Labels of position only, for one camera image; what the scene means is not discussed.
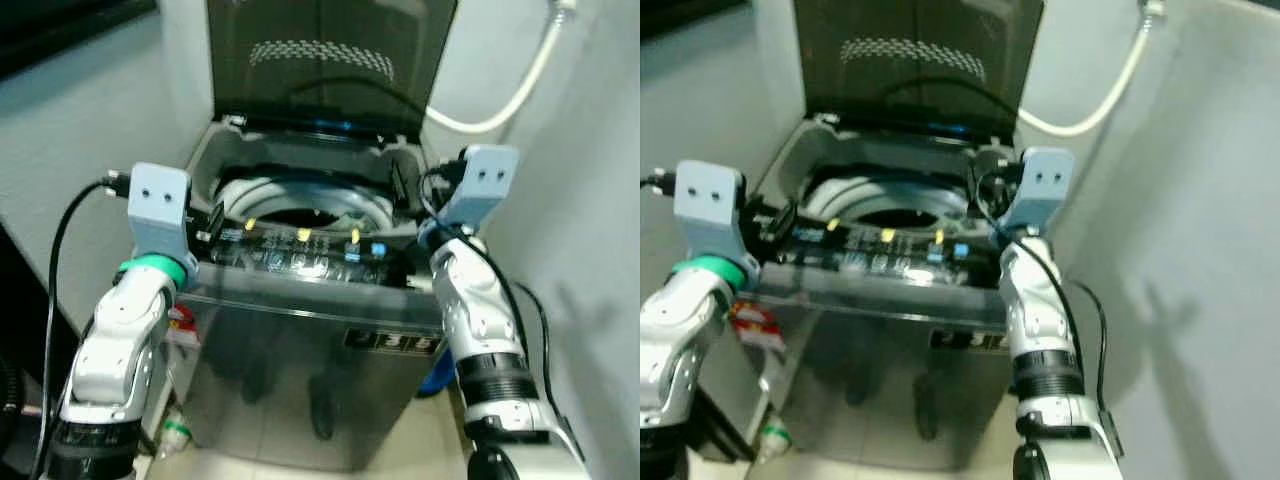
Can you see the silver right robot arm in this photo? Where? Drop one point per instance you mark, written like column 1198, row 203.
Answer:
column 1035, row 300
column 472, row 300

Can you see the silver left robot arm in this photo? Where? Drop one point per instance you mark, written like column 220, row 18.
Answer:
column 678, row 340
column 120, row 340

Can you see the grey top-load washing machine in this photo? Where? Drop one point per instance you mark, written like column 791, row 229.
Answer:
column 300, row 350
column 880, row 360

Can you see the red and white tag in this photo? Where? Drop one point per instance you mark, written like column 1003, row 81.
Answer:
column 183, row 325
column 756, row 325

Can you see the dark tinted washer lid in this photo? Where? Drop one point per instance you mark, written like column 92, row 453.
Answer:
column 330, row 60
column 915, row 60

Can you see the blue plastic basin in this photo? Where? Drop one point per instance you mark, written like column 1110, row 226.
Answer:
column 438, row 378

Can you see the clear bottle with green cap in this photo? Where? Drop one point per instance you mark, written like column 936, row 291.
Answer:
column 175, row 435
column 773, row 440

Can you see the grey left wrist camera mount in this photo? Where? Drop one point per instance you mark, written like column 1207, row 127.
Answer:
column 706, row 200
column 160, row 200

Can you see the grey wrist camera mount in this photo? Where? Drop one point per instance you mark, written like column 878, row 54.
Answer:
column 706, row 200
column 486, row 180
column 160, row 200
column 1046, row 185

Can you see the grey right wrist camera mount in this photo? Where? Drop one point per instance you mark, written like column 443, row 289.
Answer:
column 1046, row 185
column 486, row 180

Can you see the black window frame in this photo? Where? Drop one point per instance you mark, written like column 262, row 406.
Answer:
column 60, row 30
column 690, row 12

